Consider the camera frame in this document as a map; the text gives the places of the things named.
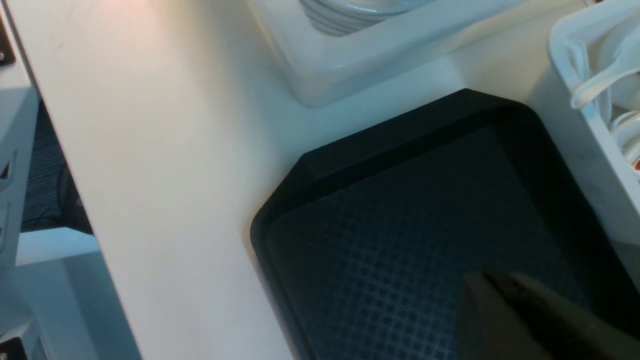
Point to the black plastic serving tray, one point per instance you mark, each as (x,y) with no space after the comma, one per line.
(366,240)

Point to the white spoon in bin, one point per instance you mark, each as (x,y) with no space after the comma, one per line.
(626,61)

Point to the top stacked white dish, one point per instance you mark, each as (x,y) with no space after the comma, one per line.
(338,18)

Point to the white spoon bin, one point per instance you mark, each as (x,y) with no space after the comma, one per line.
(580,135)

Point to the large white plastic tub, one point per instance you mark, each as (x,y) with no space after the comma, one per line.
(315,69)

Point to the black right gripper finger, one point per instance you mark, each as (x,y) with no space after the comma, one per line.
(511,316)

